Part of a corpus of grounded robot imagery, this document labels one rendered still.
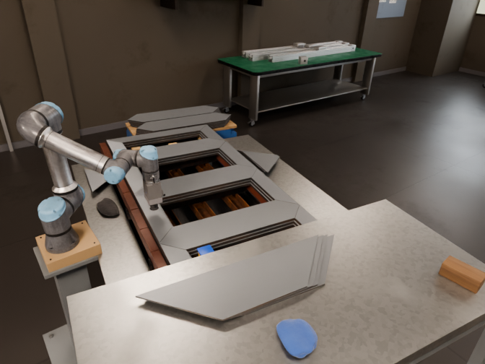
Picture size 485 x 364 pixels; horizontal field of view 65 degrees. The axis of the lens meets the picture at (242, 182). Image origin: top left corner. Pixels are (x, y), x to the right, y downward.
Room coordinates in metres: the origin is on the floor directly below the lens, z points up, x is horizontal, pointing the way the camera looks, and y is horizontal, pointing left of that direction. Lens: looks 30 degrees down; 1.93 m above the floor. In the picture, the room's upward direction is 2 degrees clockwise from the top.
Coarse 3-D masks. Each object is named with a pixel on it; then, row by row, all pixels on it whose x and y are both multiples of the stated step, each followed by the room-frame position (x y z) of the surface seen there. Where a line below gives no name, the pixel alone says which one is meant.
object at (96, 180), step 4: (88, 172) 2.18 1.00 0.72; (92, 172) 2.19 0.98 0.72; (96, 172) 2.21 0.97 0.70; (88, 176) 2.12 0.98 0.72; (92, 176) 2.12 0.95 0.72; (96, 176) 2.13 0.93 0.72; (100, 176) 2.13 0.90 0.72; (88, 180) 2.12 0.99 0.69; (92, 180) 2.08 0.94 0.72; (96, 180) 2.08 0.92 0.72; (100, 180) 2.08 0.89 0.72; (104, 180) 2.08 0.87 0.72; (92, 184) 2.03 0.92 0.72; (96, 184) 2.03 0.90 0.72; (100, 184) 2.03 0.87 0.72; (92, 188) 1.97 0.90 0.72; (96, 188) 1.98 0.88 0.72
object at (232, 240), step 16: (128, 144) 2.37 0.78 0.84; (144, 144) 2.41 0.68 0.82; (160, 160) 2.14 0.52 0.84; (176, 160) 2.17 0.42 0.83; (224, 160) 2.22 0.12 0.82; (192, 192) 1.77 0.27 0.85; (208, 192) 1.80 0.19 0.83; (288, 224) 1.53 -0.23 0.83; (224, 240) 1.37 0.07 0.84; (240, 240) 1.39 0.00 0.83; (192, 256) 1.28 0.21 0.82
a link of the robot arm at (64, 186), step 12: (36, 108) 1.52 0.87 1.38; (48, 108) 1.56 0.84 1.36; (60, 108) 1.62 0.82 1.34; (48, 120) 1.51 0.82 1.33; (60, 120) 1.60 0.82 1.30; (60, 132) 1.57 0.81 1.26; (48, 156) 1.53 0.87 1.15; (60, 156) 1.55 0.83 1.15; (60, 168) 1.54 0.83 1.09; (60, 180) 1.53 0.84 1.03; (72, 180) 1.58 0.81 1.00; (60, 192) 1.52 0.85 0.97; (72, 192) 1.54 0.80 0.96
